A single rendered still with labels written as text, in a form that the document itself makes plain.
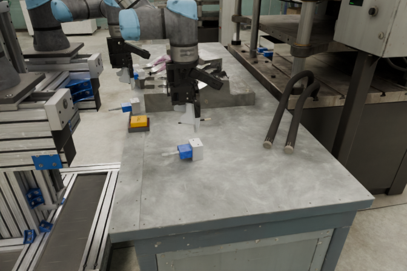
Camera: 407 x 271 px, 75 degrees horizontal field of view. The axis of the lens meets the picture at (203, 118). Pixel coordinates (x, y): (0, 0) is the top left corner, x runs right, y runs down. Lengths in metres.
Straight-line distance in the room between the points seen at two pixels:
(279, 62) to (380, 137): 0.75
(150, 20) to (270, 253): 0.74
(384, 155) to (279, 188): 1.27
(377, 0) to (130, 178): 1.05
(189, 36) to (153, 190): 0.43
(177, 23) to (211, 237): 0.56
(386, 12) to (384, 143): 0.97
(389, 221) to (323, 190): 1.28
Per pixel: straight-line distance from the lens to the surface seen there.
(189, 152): 0.86
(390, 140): 1.96
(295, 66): 1.43
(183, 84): 0.75
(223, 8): 5.50
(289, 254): 0.97
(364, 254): 1.84
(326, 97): 1.53
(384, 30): 1.18
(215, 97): 1.21
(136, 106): 1.20
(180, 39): 0.70
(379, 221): 2.07
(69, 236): 1.57
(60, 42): 1.42
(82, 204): 1.71
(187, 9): 0.69
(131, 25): 0.70
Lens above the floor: 1.33
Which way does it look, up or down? 28 degrees down
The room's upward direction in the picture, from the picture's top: straight up
